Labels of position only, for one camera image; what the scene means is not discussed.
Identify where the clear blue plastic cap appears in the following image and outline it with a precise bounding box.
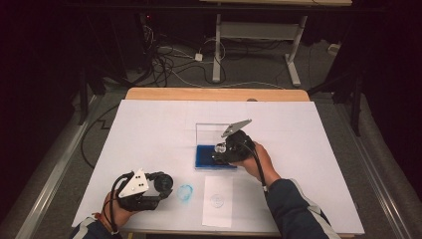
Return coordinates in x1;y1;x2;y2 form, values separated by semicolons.
175;183;194;204

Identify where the tangle of black cables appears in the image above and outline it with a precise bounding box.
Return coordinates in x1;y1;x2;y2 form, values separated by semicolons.
142;24;227;89

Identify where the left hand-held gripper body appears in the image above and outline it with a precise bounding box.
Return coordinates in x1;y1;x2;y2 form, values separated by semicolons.
113;167;162;213

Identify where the hand-held gripper black cable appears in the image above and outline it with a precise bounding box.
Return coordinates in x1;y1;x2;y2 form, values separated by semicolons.
247;142;269;193
107;171;135;235

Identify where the black metal stand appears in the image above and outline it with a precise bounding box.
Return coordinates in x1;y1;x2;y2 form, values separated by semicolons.
308;71;363;137
78;66;101;126

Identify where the person's left hand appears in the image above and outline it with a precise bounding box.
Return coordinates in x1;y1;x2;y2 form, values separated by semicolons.
101;191;140;230

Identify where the small white box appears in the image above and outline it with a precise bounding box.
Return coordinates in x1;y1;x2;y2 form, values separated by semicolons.
327;43;342;57

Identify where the right hand-held gripper black cable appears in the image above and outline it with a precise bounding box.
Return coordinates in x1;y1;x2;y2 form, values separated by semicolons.
247;142;269;193

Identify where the white paper slip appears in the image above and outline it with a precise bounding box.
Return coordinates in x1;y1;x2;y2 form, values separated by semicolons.
201;175;234;229

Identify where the blue ink pad clear case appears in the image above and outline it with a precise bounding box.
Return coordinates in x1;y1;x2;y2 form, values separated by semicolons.
194;122;240;171

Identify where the aluminium floor rail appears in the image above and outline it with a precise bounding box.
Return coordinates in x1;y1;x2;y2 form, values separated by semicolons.
14;96;104;239
334;103;413;239

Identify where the white floor cable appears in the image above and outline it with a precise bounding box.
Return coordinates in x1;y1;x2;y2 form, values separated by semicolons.
170;69;287;91

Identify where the left hand-held gripper black cable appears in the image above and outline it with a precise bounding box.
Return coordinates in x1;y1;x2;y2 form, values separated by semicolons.
107;171;135;235

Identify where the white metal desk frame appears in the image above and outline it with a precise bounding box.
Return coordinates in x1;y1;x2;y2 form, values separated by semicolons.
198;0;353;88

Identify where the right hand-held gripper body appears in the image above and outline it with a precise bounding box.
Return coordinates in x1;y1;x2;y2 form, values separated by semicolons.
220;119;258;164

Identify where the black floor cable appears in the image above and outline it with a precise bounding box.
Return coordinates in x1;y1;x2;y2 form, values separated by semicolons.
80;104;120;169

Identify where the white table cover sheet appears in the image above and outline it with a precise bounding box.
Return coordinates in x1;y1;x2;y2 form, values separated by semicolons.
72;99;365;235

